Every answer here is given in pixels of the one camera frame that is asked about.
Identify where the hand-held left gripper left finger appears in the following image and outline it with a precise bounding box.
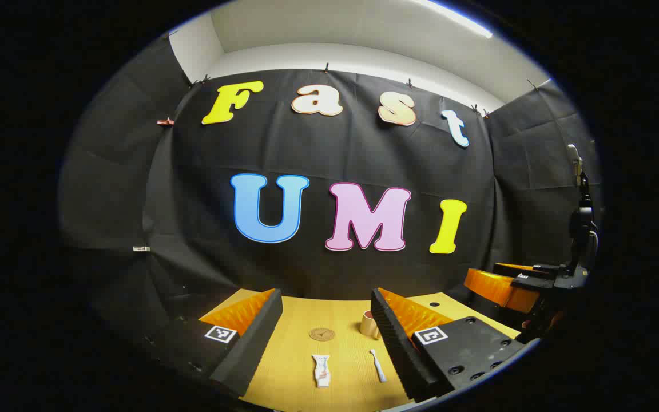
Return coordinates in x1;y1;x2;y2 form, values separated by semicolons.
146;288;284;397

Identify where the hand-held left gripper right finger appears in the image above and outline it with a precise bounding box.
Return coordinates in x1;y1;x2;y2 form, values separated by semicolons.
371;288;527;404

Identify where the light blue toothbrush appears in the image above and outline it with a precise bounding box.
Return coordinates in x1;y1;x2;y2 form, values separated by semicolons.
370;349;387;383

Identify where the beige cup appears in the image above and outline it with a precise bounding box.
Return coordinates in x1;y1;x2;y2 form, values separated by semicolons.
360;311;381;339

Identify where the white toothpaste tube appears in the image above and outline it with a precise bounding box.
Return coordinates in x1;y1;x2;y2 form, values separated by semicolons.
312;354;331;389

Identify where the wooden desktop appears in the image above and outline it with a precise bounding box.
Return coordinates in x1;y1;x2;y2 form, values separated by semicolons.
199;289;522;412

